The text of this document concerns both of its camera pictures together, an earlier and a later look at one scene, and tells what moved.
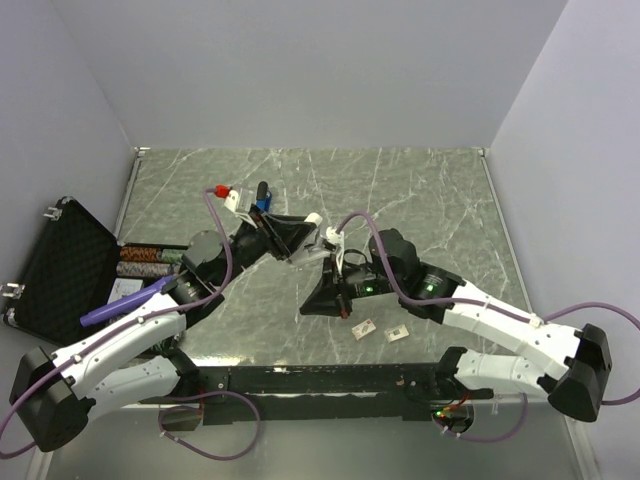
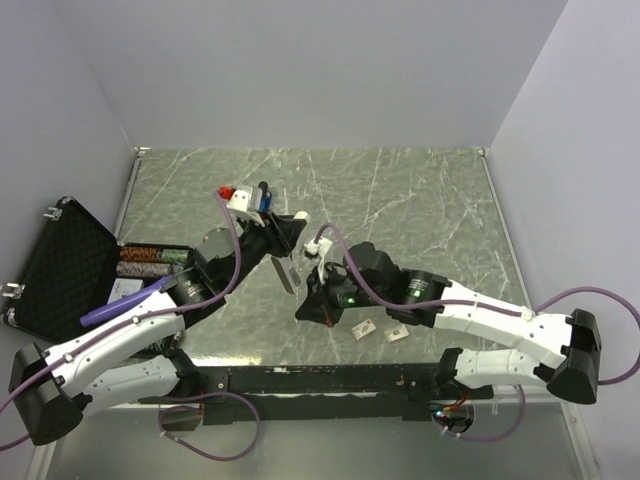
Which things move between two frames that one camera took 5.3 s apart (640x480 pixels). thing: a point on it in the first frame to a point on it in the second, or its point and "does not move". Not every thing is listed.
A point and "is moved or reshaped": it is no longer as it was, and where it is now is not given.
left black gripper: [280, 234] does not move
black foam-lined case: [69, 272] does not move
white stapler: [312, 248] is moved or reshaped
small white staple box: [396, 333] does not move
